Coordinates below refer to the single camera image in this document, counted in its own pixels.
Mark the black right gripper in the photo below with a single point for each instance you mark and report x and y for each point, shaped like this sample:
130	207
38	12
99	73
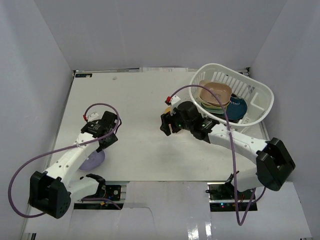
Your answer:
167	119

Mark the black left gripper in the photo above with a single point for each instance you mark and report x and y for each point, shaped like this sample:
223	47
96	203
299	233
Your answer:
107	141

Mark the yellow square dish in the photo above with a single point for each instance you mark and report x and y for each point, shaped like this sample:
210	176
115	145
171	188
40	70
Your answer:
209	105
167	110

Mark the purple square panda dish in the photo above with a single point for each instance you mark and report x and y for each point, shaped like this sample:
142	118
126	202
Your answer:
93	161

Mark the green square panda dish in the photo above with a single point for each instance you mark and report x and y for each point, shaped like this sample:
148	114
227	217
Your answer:
212	108

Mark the brown square panda dish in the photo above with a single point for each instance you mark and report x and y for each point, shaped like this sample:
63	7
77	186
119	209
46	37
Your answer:
221	90

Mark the dark blue leaf plate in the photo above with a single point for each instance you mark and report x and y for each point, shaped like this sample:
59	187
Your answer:
236	108

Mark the teal rectangular divided plate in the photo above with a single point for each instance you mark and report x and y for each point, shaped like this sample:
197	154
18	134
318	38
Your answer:
215	111

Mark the cream square panda dish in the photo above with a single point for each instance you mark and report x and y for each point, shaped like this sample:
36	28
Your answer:
200	89

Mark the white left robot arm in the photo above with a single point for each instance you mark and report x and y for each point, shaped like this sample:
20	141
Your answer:
53	191

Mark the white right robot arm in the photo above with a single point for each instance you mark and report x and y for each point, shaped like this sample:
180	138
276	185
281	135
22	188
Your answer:
273	162

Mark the white plastic dish bin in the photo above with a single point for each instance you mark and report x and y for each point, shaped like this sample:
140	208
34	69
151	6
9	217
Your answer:
258	96

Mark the papers at table back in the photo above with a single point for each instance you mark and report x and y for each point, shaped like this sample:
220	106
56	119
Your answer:
166	69

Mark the black label sticker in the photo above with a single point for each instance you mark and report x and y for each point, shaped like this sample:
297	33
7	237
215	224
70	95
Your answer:
83	75

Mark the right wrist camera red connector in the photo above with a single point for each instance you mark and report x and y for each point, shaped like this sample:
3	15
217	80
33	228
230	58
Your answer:
172	100

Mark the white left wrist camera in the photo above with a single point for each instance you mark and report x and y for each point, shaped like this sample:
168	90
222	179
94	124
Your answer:
90	118

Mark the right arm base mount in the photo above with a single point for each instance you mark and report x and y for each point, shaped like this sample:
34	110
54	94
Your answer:
221	198

